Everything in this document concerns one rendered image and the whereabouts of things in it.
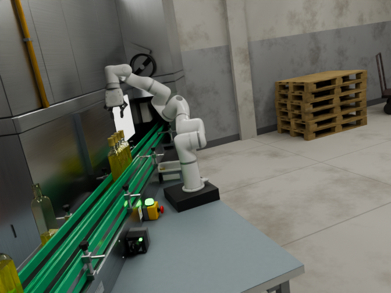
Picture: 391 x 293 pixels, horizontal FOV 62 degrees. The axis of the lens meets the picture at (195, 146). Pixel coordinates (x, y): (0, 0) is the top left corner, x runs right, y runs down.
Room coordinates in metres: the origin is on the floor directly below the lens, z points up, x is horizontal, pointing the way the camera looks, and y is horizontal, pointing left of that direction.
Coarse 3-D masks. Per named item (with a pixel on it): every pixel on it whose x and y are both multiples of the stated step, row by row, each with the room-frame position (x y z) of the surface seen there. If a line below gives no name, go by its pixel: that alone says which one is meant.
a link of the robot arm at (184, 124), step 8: (176, 120) 1.84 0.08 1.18; (184, 120) 1.80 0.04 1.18; (192, 120) 1.78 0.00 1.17; (200, 120) 1.78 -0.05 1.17; (176, 128) 1.79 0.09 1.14; (184, 128) 1.76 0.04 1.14; (192, 128) 1.76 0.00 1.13; (200, 128) 1.71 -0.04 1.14; (200, 136) 1.67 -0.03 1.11; (200, 144) 1.66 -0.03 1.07
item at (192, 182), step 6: (186, 168) 1.66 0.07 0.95; (192, 168) 1.66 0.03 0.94; (186, 174) 1.67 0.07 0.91; (192, 174) 1.66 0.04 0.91; (198, 174) 1.69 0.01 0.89; (186, 180) 1.67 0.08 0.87; (192, 180) 1.66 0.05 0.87; (198, 180) 1.68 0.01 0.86; (204, 180) 1.71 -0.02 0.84; (186, 186) 1.68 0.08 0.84; (192, 186) 1.66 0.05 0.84; (198, 186) 1.67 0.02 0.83
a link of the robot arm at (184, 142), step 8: (176, 136) 1.70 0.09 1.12; (184, 136) 1.68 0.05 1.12; (192, 136) 1.68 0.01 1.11; (176, 144) 1.67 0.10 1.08; (184, 144) 1.66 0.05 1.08; (192, 144) 1.66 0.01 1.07; (184, 152) 1.67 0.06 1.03; (192, 152) 1.71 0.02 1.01; (184, 160) 1.67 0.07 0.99; (192, 160) 1.67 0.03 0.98
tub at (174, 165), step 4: (160, 164) 2.16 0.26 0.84; (164, 164) 2.16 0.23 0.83; (168, 164) 2.16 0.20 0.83; (172, 164) 2.15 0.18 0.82; (176, 164) 2.15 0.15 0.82; (168, 168) 2.16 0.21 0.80; (172, 168) 2.15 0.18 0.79; (176, 168) 2.15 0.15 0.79; (180, 168) 1.99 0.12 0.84; (160, 172) 2.01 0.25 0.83
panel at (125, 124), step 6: (126, 96) 2.56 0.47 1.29; (114, 108) 2.24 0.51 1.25; (126, 108) 2.50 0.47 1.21; (114, 114) 2.21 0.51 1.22; (126, 114) 2.47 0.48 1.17; (120, 120) 2.31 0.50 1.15; (126, 120) 2.44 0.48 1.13; (120, 126) 2.29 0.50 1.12; (126, 126) 2.41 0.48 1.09; (132, 126) 2.55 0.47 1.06; (126, 132) 2.38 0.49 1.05; (132, 132) 2.52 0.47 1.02; (126, 138) 2.35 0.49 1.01
